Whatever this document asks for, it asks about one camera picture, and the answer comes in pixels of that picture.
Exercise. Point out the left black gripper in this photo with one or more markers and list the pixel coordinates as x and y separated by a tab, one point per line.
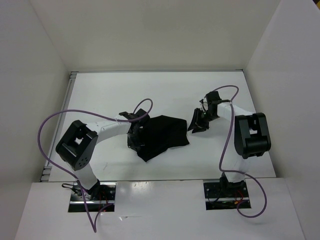
136	144

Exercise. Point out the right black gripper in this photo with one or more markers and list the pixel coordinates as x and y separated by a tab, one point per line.
198	125

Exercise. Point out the black skirt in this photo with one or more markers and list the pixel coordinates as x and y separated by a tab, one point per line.
161	133

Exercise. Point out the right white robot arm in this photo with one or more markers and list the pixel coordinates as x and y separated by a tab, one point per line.
249	137

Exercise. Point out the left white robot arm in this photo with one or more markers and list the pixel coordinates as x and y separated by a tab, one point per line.
77	145

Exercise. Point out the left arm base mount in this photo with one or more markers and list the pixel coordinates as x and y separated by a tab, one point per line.
105	198

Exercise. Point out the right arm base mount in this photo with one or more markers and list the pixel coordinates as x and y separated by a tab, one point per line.
218	199

